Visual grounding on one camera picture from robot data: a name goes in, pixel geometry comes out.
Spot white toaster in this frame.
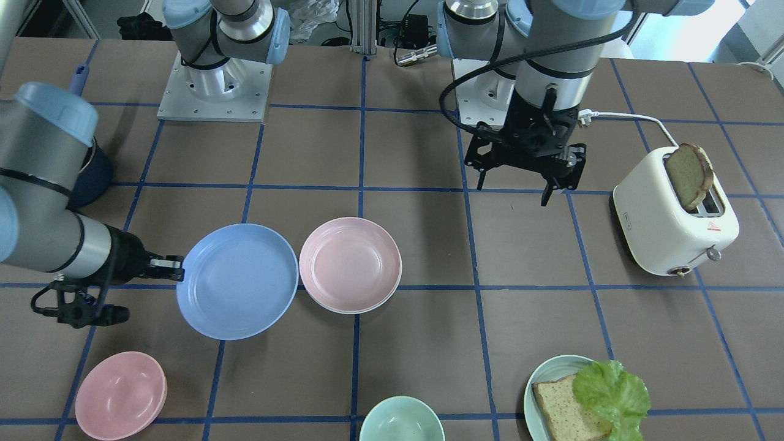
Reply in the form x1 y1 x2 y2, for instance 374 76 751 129
611 147 740 276

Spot white toaster power cable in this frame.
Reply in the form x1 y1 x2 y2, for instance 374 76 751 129
578 109 679 148

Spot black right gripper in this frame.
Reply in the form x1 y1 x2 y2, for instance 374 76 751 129
101 226 185 285

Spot mint green bowl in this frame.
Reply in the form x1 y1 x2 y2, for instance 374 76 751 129
358 396 446 440

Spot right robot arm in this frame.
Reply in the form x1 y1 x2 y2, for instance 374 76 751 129
1 1 291 287

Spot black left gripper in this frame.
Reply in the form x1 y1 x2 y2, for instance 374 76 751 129
463 92 586 207

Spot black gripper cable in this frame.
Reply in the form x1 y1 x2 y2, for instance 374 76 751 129
439 24 638 135

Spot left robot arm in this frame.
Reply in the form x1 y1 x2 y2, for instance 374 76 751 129
162 1 713 206

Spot light green plate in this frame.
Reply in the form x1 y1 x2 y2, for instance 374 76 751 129
522 355 594 440

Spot white plate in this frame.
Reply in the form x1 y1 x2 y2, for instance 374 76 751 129
300 269 399 315

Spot blue plate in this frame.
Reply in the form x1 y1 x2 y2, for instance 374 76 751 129
176 224 299 341

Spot pink bowl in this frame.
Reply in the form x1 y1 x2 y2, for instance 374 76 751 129
75 351 168 440

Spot green lettuce leaf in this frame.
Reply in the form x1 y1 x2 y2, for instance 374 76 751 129
572 360 650 440

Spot dark blue pot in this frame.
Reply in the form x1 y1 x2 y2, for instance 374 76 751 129
67 64 114 209

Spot toast slice in toaster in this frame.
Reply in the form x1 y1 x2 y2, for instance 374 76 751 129
664 143 715 213

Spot pink plate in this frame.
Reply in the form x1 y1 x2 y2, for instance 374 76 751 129
299 217 402 283

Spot bread slice on plate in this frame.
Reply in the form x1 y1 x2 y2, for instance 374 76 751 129
532 374 611 440

